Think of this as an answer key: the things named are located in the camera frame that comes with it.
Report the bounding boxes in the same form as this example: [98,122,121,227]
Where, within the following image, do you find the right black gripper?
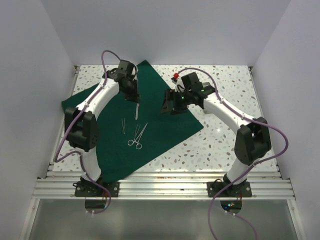
[160,88,193,115]

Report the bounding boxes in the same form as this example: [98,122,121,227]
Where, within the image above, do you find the curved-tip tweezers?
[135,103,140,121]

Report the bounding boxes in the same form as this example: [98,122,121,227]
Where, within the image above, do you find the fine straight tweezers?
[134,124,141,138]

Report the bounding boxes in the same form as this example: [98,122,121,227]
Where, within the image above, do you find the metal tray tin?
[200,82,215,115]

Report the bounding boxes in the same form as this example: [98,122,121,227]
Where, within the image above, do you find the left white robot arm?
[64,59,140,197]

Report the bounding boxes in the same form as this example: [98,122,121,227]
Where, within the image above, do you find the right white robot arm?
[160,72,272,197]

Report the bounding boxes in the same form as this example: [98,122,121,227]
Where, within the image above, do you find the green surgical cloth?
[61,59,205,183]

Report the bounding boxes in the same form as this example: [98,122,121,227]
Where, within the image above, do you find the steel hemostat forceps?
[127,123,148,150]

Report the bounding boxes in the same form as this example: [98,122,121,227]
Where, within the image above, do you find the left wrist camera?
[118,59,138,75]

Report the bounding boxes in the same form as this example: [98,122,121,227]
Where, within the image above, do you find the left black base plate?
[72,181,120,198]

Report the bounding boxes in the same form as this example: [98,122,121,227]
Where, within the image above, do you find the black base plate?
[206,179,253,198]
[72,181,120,198]

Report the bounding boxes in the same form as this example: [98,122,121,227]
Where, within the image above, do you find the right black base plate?
[206,179,253,198]

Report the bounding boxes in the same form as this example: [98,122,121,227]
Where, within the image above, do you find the aluminium rail frame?
[19,65,306,240]

